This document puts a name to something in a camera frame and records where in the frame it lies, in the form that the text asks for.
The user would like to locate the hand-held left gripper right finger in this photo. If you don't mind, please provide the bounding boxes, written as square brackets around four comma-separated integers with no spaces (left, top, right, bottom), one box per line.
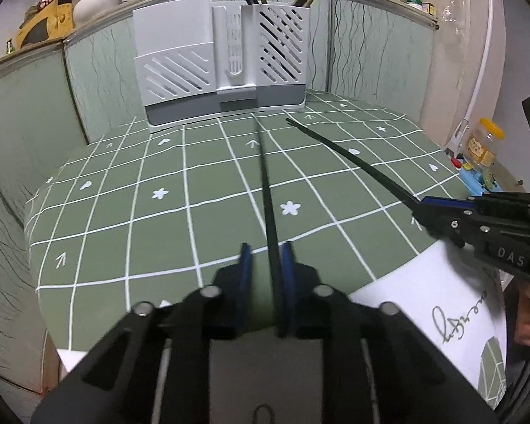
[279,241,500,424]

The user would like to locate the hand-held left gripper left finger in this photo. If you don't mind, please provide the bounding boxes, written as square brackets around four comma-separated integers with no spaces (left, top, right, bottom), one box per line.
[31,243,254,424]

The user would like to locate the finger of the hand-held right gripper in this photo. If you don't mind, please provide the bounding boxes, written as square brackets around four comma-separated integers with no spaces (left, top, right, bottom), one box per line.
[412,209,478,249]
[417,195,478,213]

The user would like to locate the white plastic utensil holder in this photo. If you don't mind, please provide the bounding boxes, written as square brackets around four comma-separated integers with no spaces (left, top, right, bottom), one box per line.
[131,0,312,127]

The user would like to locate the blue plastic toy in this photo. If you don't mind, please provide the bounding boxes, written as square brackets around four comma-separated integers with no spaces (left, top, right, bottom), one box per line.
[458,169,501,196]

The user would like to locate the clear jar with yellow lid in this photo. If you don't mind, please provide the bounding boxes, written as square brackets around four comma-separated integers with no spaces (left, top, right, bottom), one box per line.
[465,118,505,170]

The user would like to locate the green checked tablecloth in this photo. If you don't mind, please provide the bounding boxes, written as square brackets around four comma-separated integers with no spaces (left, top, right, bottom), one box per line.
[24,89,511,424]

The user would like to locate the white lidded pot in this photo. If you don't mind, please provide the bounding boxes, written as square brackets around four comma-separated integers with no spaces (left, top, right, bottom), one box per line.
[72,0,125,24]

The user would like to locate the yellow microwave oven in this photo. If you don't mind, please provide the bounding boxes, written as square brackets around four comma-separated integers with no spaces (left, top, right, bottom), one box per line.
[17,2,77,50]

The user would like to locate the white wall pipe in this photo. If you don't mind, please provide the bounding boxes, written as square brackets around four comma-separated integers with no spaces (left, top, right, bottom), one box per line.
[445,0,498,153]

